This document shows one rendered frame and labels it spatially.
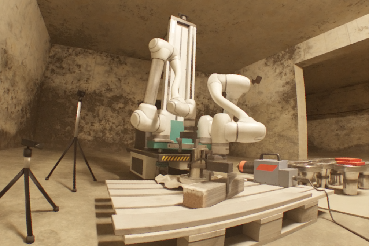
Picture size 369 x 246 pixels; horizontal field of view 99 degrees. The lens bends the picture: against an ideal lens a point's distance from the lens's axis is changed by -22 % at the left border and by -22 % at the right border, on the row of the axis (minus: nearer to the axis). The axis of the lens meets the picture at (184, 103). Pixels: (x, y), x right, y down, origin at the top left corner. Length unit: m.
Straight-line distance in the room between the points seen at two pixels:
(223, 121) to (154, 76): 0.78
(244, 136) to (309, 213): 0.54
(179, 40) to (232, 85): 1.01
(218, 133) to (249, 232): 0.48
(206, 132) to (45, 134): 4.93
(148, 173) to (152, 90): 0.72
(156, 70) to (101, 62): 4.83
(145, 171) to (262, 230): 1.14
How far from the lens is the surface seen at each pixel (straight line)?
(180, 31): 2.33
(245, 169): 1.61
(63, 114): 6.05
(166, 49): 1.64
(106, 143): 5.98
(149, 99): 1.56
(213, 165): 1.04
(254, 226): 0.93
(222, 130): 1.00
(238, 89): 1.48
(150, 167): 1.77
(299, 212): 1.17
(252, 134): 1.03
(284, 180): 1.43
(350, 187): 1.94
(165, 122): 1.66
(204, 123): 1.91
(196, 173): 1.31
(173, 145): 1.71
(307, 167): 1.73
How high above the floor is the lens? 0.43
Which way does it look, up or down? 11 degrees up
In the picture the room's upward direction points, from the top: 3 degrees clockwise
